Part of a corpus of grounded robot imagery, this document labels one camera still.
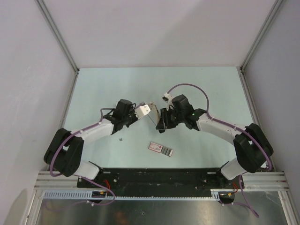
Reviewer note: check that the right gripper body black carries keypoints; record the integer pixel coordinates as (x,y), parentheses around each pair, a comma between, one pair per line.
(174,118)

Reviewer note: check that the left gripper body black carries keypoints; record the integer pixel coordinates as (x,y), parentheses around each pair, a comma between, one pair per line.
(129,119)

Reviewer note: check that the white stapler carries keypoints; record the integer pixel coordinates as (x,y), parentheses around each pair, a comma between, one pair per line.
(154,114)

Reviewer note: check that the red white staple box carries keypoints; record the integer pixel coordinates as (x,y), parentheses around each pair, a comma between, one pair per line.
(160,149)

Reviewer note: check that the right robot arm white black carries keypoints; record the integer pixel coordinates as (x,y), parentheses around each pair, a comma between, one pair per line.
(251,146)

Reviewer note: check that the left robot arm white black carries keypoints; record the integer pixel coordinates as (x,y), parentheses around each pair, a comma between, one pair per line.
(65,152)

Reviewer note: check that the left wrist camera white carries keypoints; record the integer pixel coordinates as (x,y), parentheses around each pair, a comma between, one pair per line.
(141,110)

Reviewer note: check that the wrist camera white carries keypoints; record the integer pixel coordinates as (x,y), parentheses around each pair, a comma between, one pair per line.
(141,110)
(167,97)

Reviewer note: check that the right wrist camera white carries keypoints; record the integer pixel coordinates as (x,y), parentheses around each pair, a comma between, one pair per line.
(167,97)

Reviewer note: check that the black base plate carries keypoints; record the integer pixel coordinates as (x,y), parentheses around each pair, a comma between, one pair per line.
(142,189)

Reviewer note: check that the grey slotted cable duct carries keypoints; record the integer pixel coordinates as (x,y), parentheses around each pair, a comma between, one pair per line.
(199,195)

